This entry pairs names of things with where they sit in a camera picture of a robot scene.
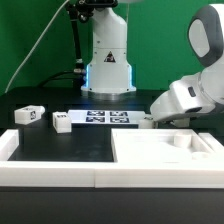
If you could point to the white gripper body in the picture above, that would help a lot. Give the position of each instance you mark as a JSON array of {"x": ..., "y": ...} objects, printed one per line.
[{"x": 183, "y": 99}]

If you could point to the white square tabletop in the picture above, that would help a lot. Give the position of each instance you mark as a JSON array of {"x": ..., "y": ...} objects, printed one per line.
[{"x": 145, "y": 146}]

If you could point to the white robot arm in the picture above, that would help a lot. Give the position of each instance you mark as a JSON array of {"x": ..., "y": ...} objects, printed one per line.
[{"x": 109, "y": 75}]

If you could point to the white marker plate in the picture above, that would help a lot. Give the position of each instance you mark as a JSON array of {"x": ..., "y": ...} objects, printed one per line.
[{"x": 105, "y": 117}]

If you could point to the white U-shaped fence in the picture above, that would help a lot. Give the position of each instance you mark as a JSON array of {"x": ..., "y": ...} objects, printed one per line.
[{"x": 204, "y": 173}]

